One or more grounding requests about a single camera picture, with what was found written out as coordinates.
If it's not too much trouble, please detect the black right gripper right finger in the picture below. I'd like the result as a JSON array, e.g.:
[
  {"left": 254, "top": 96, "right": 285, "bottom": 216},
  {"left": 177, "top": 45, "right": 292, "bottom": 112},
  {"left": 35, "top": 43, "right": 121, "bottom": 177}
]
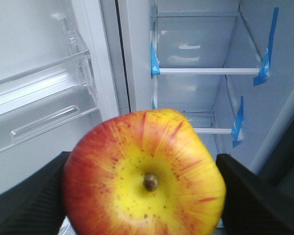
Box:
[{"left": 216, "top": 154, "right": 294, "bottom": 235}]

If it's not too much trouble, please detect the clear upper door bin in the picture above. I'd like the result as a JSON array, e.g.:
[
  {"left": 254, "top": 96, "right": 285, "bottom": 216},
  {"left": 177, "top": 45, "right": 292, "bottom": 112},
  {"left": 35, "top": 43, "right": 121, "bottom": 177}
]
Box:
[{"left": 0, "top": 17, "right": 98, "bottom": 152}]

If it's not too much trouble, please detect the fridge door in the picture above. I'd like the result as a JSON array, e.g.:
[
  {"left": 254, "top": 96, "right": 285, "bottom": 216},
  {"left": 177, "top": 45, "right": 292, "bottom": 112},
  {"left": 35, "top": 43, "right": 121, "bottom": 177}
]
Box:
[{"left": 0, "top": 0, "right": 123, "bottom": 194}]

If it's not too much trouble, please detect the red yellow apple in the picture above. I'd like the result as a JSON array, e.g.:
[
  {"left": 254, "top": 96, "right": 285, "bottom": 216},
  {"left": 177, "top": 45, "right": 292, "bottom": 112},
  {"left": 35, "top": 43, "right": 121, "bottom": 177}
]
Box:
[{"left": 62, "top": 109, "right": 226, "bottom": 235}]

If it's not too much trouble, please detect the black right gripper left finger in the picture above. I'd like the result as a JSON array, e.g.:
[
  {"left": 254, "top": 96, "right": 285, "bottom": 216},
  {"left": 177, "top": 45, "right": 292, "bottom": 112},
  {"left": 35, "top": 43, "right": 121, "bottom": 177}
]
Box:
[{"left": 0, "top": 152, "right": 69, "bottom": 235}]

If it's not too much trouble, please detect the white open fridge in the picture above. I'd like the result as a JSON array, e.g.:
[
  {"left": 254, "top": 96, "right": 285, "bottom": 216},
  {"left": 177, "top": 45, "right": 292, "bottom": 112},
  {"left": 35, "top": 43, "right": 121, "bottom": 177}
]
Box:
[{"left": 115, "top": 0, "right": 294, "bottom": 178}]

